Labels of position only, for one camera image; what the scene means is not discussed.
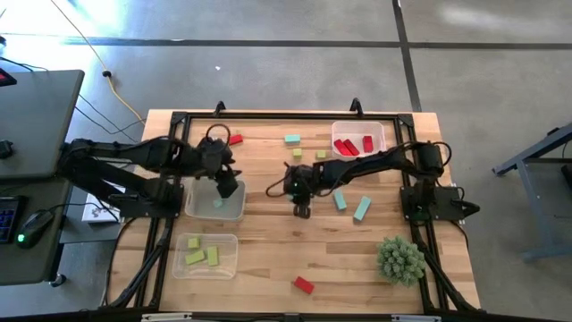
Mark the green rectangular block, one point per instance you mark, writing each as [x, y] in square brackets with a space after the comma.
[195, 257]
[212, 256]

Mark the small black desk object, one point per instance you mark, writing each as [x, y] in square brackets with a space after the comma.
[5, 149]

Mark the blue metal table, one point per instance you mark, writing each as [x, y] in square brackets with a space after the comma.
[541, 214]

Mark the green artificial plant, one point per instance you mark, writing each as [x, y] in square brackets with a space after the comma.
[400, 261]

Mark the grey translucent plastic bin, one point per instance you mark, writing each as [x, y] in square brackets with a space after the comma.
[201, 205]

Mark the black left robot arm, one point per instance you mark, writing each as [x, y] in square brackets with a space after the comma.
[134, 154]

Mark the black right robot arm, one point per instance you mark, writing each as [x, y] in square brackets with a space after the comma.
[357, 167]

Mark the black aluminium table frame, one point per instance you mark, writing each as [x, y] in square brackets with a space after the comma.
[290, 116]

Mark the grey side desk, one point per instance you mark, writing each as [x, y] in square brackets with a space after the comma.
[36, 112]

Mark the black computer mouse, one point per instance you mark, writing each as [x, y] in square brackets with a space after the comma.
[33, 229]

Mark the white printed box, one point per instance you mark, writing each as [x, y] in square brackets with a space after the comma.
[91, 215]

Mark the green cube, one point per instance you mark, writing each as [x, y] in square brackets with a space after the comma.
[321, 155]
[297, 153]
[193, 243]

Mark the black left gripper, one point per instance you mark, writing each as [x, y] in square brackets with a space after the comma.
[214, 156]

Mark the teal cube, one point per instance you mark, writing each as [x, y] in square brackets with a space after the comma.
[217, 204]

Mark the clear plastic bin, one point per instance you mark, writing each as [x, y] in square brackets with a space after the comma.
[225, 268]

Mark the black keyboard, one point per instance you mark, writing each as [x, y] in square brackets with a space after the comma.
[6, 219]

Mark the black device with red light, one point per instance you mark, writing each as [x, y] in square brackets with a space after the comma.
[5, 79]

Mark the white edge bracket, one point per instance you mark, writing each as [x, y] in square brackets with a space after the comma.
[415, 318]
[165, 317]

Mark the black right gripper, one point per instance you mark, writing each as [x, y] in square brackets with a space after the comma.
[301, 185]

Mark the teal rectangular block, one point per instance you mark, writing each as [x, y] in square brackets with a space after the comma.
[362, 208]
[292, 139]
[340, 200]

